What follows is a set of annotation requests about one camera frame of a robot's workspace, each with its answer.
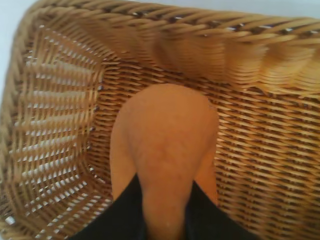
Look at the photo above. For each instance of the woven wicker basket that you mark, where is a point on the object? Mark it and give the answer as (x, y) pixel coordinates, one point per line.
(250, 150)

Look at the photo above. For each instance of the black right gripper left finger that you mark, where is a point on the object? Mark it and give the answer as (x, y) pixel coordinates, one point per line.
(125, 217)

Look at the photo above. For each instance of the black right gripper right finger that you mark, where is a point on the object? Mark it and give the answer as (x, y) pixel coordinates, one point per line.
(210, 220)

